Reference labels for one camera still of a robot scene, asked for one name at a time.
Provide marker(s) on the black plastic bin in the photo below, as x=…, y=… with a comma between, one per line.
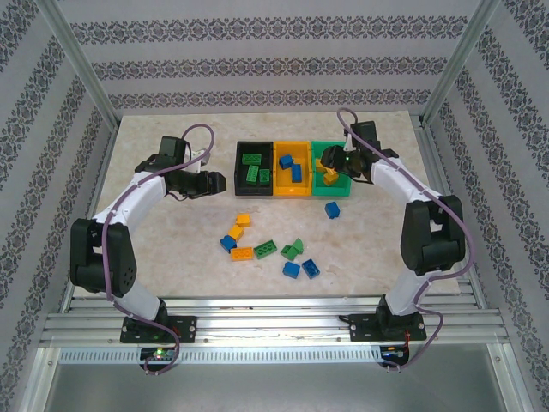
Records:
x=253, y=191

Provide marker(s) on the yellow small curved lego brick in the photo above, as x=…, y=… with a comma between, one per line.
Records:
x=329, y=180

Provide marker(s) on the green plastic bin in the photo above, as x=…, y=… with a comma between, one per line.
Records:
x=330, y=192

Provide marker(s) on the green square lego brick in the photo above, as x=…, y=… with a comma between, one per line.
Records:
x=288, y=252

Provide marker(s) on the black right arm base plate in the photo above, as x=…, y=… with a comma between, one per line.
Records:
x=362, y=328

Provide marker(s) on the wide aluminium extrusion rail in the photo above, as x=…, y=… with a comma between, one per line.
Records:
x=274, y=326

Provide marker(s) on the blue long lego brick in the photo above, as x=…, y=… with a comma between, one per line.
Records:
x=297, y=173

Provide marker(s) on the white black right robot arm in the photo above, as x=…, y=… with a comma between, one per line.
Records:
x=399, y=180

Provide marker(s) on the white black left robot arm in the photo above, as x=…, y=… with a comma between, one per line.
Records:
x=137, y=193

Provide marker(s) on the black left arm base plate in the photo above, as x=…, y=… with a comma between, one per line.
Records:
x=184, y=328

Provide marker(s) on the grey metal panel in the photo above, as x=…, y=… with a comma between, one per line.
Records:
x=274, y=390

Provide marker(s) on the short aluminium frame post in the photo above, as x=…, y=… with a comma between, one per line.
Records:
x=40, y=377
x=508, y=377

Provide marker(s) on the orange plastic bin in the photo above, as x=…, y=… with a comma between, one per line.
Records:
x=285, y=183

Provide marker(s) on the aluminium side rail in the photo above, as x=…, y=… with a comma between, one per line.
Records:
x=433, y=146
x=102, y=176

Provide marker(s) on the yellow long lego brick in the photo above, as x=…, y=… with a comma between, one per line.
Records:
x=242, y=254

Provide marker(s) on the green curved lego brick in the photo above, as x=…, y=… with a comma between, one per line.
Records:
x=298, y=245

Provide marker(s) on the yellow square lego brick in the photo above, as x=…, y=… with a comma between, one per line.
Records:
x=236, y=232
x=243, y=220

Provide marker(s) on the blue square lego brick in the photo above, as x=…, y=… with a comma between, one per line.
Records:
x=332, y=210
x=228, y=243
x=286, y=161
x=311, y=268
x=291, y=269

